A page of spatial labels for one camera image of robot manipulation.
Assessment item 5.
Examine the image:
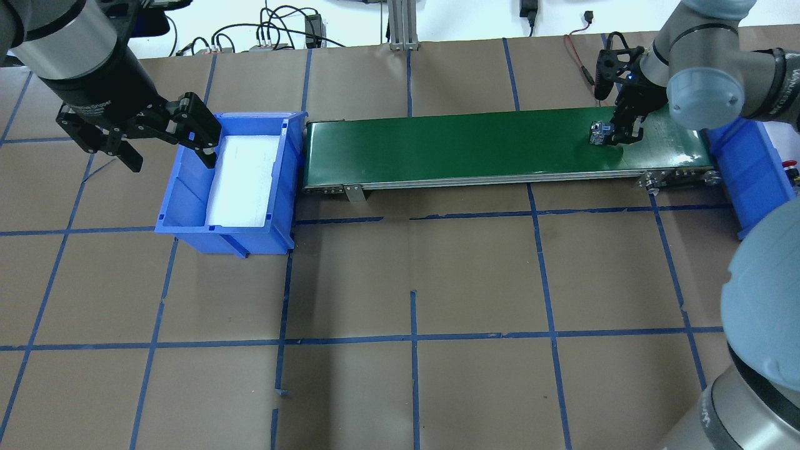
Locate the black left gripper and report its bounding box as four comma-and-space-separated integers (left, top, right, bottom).
56, 93, 222, 173

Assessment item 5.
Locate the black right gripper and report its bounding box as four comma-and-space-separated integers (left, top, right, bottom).
594, 31, 666, 144

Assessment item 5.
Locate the red push button switch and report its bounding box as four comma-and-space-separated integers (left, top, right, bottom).
589, 121, 616, 146

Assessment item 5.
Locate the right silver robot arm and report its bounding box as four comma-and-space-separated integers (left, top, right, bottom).
589, 1, 799, 449

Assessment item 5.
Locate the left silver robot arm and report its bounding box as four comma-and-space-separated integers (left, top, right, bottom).
2, 1, 222, 172

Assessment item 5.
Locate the blue bin with white foam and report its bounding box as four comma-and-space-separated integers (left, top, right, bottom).
154, 111, 308, 259

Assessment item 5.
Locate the far blue storage bin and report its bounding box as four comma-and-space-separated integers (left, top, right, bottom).
704, 119, 799, 239

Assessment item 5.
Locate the green conveyor belt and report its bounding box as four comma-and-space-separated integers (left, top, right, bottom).
302, 106, 722, 201

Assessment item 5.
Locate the aluminium frame post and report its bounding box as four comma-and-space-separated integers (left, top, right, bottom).
386, 0, 419, 51

